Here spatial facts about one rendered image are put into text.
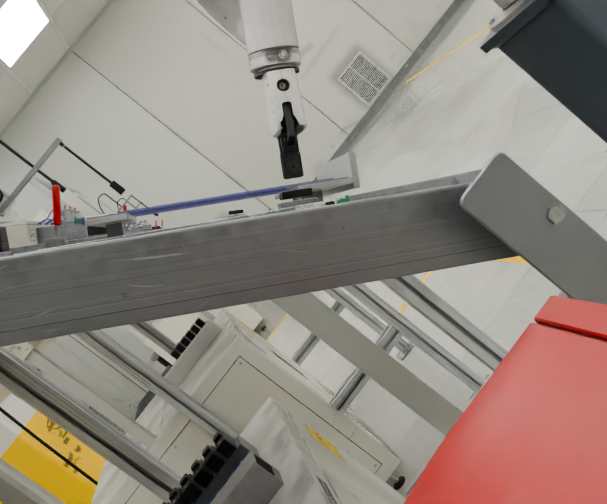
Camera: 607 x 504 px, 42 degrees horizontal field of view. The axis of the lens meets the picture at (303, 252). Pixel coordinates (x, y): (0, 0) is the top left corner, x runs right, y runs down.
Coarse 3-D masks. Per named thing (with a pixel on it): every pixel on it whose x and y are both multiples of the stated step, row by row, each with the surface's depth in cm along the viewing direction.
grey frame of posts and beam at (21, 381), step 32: (416, 288) 132; (448, 320) 134; (0, 352) 122; (480, 352) 134; (32, 384) 123; (64, 416) 125; (96, 416) 127; (96, 448) 125; (128, 448) 126; (160, 480) 128
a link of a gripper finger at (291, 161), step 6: (288, 144) 126; (294, 144) 126; (288, 150) 127; (294, 150) 127; (282, 156) 128; (288, 156) 127; (294, 156) 127; (300, 156) 128; (282, 162) 128; (288, 162) 127; (294, 162) 127; (300, 162) 128; (288, 168) 128; (294, 168) 127; (300, 168) 128; (288, 174) 128; (294, 174) 128; (300, 174) 128
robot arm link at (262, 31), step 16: (240, 0) 126; (256, 0) 124; (272, 0) 124; (288, 0) 126; (256, 16) 124; (272, 16) 124; (288, 16) 125; (256, 32) 124; (272, 32) 124; (288, 32) 125; (256, 48) 125
